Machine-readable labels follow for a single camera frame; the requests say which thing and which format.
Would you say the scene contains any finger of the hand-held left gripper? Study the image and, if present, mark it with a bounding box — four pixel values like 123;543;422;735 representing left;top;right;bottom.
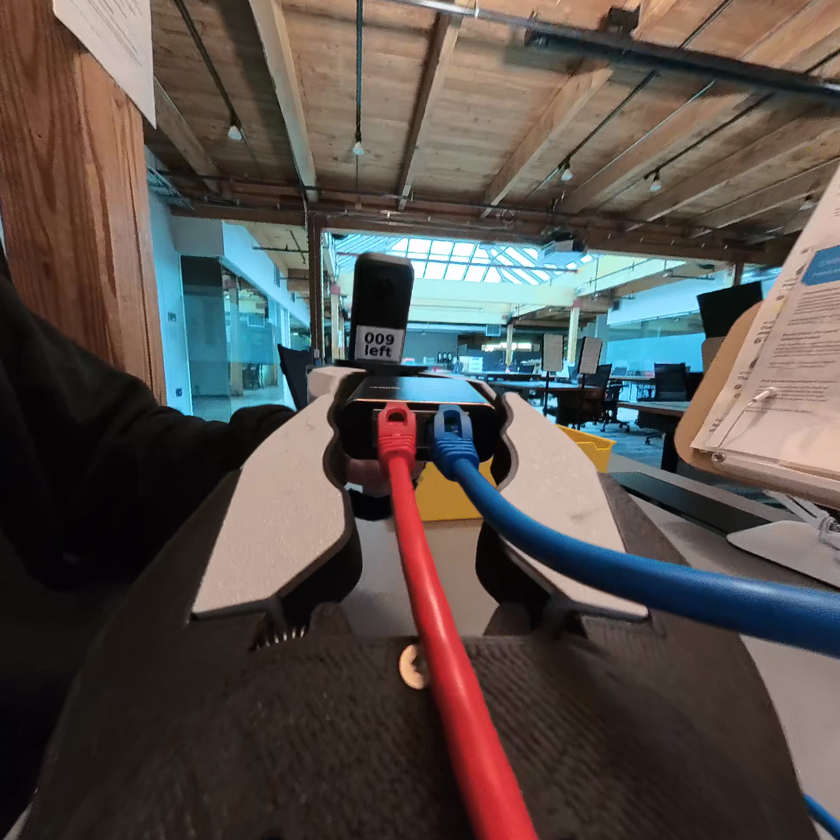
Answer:
307;364;367;403

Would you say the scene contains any black network splitter box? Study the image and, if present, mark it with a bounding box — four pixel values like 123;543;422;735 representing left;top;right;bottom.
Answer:
338;375;497;462

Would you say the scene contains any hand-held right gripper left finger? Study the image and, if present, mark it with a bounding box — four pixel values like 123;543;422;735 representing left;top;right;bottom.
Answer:
190;392;363;632

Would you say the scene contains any person's left hand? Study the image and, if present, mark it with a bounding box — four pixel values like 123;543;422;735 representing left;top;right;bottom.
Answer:
346;458;395;497

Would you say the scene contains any black monitor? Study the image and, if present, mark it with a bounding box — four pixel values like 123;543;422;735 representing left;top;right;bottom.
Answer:
697;281;765;339

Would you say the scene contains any black ceiling track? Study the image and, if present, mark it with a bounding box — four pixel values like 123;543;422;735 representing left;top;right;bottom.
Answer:
525;29;840;99

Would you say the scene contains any wooden pillar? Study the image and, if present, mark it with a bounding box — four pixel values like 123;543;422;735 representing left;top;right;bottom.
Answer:
0;0;168;404

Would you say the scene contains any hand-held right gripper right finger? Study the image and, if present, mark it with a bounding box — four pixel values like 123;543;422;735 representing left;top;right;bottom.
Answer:
474;391;652;626

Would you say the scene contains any red network cable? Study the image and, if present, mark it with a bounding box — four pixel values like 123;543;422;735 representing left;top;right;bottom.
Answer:
376;402;540;840

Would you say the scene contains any dark office desk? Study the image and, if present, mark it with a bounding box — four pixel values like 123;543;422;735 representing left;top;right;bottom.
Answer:
617;400;693;473

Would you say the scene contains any grey desk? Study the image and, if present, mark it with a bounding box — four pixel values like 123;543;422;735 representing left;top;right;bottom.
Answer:
354;469;840;828

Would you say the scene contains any black office chair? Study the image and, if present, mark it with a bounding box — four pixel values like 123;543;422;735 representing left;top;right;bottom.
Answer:
567;364;614;427
646;363;689;447

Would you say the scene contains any person's left forearm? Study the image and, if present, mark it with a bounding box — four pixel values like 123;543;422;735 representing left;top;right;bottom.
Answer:
0;249;299;592

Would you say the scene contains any yellow plastic bin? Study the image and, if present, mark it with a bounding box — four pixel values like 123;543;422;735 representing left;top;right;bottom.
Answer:
415;423;618;522

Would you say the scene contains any printed instruction sheet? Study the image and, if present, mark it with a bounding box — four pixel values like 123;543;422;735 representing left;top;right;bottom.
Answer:
692;171;840;480

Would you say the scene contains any blue network cable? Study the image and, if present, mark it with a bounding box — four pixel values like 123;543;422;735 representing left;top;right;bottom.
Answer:
427;403;840;836

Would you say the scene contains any wooden document stand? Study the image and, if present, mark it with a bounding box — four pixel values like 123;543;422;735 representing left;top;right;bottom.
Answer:
675;167;840;589

